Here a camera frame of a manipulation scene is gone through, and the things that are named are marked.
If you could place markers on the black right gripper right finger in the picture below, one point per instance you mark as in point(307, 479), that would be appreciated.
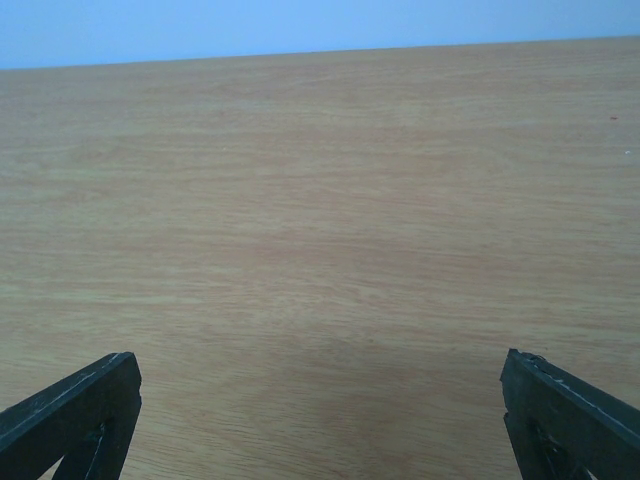
point(561, 427)

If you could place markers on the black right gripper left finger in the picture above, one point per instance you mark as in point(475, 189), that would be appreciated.
point(82, 424)

